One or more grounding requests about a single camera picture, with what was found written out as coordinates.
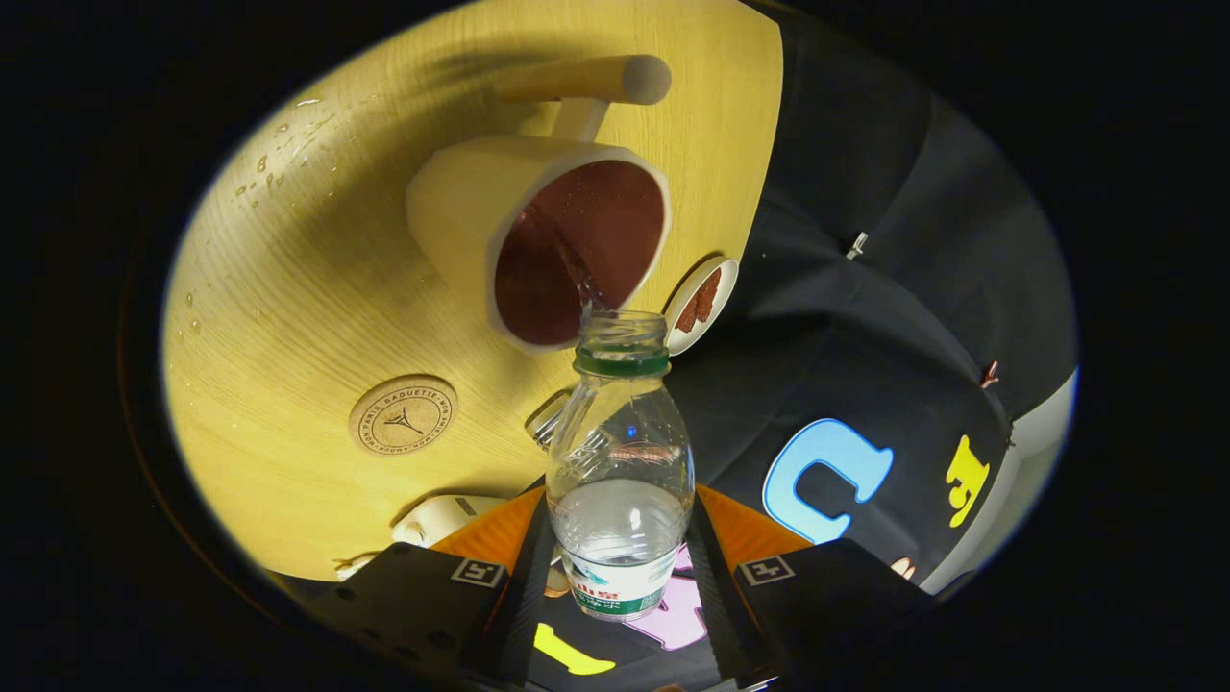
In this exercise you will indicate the brown sausage piece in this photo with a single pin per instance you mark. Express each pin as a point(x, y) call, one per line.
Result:
point(687, 317)
point(709, 293)

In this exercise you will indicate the round cork coaster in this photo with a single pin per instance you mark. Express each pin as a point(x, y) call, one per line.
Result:
point(404, 415)

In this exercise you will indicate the white toaster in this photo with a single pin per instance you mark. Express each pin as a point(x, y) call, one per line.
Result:
point(447, 517)

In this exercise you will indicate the wooden table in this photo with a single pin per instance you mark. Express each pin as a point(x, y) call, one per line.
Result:
point(288, 317)

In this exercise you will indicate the clear plastic juice bottle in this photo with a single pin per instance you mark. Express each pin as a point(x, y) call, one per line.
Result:
point(620, 538)

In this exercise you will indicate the copper cloth clip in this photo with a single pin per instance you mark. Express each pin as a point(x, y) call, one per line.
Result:
point(990, 373)

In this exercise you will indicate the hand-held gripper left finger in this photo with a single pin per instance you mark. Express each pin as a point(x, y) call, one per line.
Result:
point(527, 596)

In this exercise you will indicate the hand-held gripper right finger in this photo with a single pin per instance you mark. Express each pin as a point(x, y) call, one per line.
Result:
point(716, 596)

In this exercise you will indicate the silver cloth clip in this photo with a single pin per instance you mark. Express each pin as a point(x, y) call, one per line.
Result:
point(856, 245)

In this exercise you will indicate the white round plate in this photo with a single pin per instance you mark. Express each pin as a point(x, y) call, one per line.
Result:
point(723, 288)

